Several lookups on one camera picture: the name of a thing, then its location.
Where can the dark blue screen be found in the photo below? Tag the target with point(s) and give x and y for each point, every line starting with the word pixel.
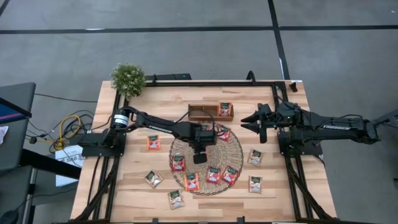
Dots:
pixel 9 113

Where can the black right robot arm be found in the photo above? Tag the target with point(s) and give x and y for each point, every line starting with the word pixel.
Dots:
pixel 335 126

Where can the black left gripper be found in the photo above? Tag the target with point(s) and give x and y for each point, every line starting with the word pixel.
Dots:
pixel 200 158

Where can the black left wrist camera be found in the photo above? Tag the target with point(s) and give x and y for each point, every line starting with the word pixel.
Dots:
pixel 207 137

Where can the black aluminium table frame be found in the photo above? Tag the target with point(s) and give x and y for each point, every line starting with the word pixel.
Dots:
pixel 202 84

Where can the grey office desk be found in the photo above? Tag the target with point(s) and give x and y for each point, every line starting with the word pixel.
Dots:
pixel 18 140

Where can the black desk crossbar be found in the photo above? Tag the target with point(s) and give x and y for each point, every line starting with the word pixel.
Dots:
pixel 46 163

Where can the white paper sheet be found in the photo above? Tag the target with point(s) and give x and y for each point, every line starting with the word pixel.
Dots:
pixel 70 154

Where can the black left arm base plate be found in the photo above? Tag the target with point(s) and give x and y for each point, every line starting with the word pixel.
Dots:
pixel 93 149

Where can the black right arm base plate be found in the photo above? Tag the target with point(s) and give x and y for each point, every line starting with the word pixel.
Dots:
pixel 308 152

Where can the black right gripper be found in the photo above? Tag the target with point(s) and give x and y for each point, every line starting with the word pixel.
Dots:
pixel 270 123

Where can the beige vanilla cinnamon tea bag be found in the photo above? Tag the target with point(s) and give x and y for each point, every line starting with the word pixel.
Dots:
pixel 255 184
pixel 154 179
pixel 176 199
pixel 255 157

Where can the black hook bracket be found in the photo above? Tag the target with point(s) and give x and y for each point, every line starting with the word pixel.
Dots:
pixel 254 78

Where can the wooden tea organiser box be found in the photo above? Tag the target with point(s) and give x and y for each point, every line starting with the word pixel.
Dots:
pixel 196 119

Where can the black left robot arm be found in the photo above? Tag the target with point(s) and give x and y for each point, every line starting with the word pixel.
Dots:
pixel 161 128

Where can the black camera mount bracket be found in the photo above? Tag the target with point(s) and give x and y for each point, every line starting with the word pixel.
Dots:
pixel 154 221
pixel 240 220

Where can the round woven straw placemat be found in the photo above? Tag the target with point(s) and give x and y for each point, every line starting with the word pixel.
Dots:
pixel 224 155

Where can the small black corner clip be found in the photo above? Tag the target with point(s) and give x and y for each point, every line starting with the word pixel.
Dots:
pixel 293 87

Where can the green potted plant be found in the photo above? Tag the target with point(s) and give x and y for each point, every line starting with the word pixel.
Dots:
pixel 128 79

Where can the black mounting bar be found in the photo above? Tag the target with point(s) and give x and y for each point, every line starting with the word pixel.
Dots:
pixel 168 76

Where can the white crumpled object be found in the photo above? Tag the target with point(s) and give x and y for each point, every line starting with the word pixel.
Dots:
pixel 3 133

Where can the orange tea bag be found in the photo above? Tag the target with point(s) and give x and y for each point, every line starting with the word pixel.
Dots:
pixel 154 143
pixel 225 109
pixel 191 182

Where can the black computer mouse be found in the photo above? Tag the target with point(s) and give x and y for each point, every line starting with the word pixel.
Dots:
pixel 7 217

